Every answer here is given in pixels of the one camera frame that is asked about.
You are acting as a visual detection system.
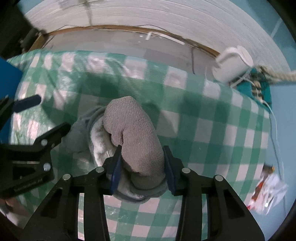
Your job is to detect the brown fleece hat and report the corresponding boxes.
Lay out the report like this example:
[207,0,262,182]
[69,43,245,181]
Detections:
[89,96,168,204]

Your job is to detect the blue cardboard box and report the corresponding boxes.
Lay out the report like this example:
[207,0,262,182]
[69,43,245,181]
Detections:
[0,58,23,99]

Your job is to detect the grey rolled sock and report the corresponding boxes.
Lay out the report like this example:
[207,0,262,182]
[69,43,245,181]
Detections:
[62,106,106,156]

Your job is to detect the white plastic bag pile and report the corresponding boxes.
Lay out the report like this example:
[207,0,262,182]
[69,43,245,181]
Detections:
[247,164,288,215]

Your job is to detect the green checkered tablecloth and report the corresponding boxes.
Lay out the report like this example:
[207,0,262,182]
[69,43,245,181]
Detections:
[8,50,269,240]

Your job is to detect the teal plastic basket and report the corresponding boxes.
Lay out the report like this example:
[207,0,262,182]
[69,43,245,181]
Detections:
[233,68,272,108]

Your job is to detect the white electric kettle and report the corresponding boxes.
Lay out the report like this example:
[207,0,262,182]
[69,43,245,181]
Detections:
[212,45,254,83]

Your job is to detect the white wall socket strip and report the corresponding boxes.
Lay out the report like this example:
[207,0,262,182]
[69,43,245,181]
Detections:
[57,0,96,9]

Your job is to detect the grey plugged cable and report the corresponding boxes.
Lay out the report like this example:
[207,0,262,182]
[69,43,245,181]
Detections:
[84,2,95,27]

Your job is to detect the beige braided hose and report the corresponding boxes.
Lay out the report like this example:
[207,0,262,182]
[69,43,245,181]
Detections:
[257,66,296,82]

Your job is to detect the white hanging cable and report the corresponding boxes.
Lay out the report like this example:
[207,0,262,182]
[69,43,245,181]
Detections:
[269,17,284,39]

